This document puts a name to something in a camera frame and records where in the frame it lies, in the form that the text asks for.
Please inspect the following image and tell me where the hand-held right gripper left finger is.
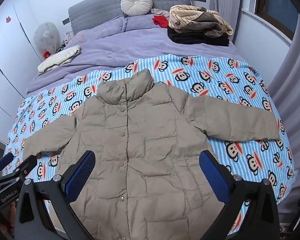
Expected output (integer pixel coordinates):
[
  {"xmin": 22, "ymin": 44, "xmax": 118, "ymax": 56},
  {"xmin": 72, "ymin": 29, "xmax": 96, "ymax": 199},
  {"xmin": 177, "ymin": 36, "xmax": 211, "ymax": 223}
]
[{"xmin": 14, "ymin": 150, "xmax": 97, "ymax": 240}]

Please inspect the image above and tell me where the cream folded quilted garment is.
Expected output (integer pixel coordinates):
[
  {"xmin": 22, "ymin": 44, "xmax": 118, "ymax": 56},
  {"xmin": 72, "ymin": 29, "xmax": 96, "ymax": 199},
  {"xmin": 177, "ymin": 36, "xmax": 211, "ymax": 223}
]
[{"xmin": 37, "ymin": 45, "xmax": 82, "ymax": 75}]

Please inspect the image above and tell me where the grey quilted headboard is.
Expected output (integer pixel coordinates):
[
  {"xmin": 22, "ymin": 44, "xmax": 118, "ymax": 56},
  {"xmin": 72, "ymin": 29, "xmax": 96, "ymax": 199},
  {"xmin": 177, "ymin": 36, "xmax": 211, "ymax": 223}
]
[{"xmin": 68, "ymin": 0, "xmax": 193, "ymax": 35}]

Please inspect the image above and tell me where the dark framed window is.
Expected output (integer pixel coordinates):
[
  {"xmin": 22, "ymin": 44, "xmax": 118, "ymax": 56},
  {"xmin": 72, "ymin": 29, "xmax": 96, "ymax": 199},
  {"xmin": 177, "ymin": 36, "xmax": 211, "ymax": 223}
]
[{"xmin": 255, "ymin": 0, "xmax": 300, "ymax": 42}]

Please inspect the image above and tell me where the white wardrobe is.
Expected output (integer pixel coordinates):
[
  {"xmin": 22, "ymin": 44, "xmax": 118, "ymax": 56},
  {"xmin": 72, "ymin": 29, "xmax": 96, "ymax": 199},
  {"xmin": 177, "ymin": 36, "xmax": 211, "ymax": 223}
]
[{"xmin": 0, "ymin": 0, "xmax": 73, "ymax": 145}]

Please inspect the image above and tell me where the grey-brown garment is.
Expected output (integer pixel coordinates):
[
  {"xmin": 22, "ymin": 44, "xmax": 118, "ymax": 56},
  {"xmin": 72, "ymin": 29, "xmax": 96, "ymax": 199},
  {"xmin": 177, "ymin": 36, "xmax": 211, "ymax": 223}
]
[{"xmin": 180, "ymin": 7, "xmax": 230, "ymax": 39}]

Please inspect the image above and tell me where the black folded garment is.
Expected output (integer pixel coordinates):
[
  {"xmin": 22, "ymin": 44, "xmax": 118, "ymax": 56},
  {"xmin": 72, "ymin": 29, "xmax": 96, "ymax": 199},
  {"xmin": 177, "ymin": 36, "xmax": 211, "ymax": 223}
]
[{"xmin": 167, "ymin": 26, "xmax": 230, "ymax": 47}]

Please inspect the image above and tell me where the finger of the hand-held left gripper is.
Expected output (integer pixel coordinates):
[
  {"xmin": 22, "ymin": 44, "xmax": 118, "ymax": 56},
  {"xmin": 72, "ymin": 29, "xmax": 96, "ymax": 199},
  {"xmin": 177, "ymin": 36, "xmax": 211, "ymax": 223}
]
[
  {"xmin": 0, "ymin": 155, "xmax": 38, "ymax": 181},
  {"xmin": 0, "ymin": 152, "xmax": 15, "ymax": 173}
]

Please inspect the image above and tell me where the round cream cushion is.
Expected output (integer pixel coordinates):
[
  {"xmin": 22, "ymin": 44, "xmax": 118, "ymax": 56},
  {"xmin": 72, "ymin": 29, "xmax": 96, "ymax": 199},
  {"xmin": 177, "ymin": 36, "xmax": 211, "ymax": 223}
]
[{"xmin": 120, "ymin": 0, "xmax": 153, "ymax": 16}]

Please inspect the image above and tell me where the purple duvet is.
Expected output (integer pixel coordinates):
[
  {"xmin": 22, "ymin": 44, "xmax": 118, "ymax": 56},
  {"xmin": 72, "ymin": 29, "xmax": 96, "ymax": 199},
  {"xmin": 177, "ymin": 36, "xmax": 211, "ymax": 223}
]
[{"xmin": 26, "ymin": 14, "xmax": 243, "ymax": 94}]

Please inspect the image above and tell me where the fan with floral cover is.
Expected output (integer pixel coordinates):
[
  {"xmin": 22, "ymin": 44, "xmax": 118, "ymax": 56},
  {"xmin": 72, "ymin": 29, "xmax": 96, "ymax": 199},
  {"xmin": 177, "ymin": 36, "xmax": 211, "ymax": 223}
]
[{"xmin": 33, "ymin": 22, "xmax": 58, "ymax": 55}]

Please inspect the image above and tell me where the khaki puffer jacket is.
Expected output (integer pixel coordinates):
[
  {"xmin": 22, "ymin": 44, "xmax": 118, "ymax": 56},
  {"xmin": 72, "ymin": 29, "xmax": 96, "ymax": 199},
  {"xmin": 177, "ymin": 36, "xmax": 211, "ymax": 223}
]
[{"xmin": 22, "ymin": 69, "xmax": 280, "ymax": 240}]

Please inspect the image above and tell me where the monkey printed striped blanket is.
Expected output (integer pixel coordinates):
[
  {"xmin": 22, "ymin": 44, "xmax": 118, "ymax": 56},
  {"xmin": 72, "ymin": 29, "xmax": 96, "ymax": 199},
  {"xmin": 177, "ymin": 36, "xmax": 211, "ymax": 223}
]
[{"xmin": 4, "ymin": 54, "xmax": 299, "ymax": 240}]

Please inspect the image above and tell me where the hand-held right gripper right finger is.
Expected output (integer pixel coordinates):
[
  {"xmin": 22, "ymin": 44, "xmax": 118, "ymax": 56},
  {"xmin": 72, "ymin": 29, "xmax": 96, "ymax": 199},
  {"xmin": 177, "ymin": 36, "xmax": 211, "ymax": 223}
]
[{"xmin": 199, "ymin": 151, "xmax": 287, "ymax": 240}]

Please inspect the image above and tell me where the person's left hand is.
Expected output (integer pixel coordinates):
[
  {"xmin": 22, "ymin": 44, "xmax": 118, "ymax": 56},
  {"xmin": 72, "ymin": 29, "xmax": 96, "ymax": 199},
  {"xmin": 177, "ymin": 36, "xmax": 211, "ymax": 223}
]
[{"xmin": 0, "ymin": 202, "xmax": 17, "ymax": 237}]

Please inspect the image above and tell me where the thin beige cloth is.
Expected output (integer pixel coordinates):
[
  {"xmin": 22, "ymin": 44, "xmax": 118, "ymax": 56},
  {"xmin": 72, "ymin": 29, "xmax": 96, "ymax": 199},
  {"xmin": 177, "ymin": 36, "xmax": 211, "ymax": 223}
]
[{"xmin": 150, "ymin": 7, "xmax": 172, "ymax": 17}]

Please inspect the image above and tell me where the purple pillow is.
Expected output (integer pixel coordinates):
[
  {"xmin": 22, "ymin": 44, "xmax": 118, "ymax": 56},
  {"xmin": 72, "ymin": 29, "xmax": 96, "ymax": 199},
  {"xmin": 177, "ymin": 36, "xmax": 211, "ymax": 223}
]
[
  {"xmin": 74, "ymin": 16, "xmax": 127, "ymax": 42},
  {"xmin": 125, "ymin": 14, "xmax": 170, "ymax": 32}
]

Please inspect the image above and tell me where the red cloth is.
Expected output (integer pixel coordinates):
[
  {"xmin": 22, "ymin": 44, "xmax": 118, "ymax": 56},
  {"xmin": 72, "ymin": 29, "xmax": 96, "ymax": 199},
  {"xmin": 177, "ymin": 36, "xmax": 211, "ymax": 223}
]
[{"xmin": 151, "ymin": 15, "xmax": 170, "ymax": 28}]

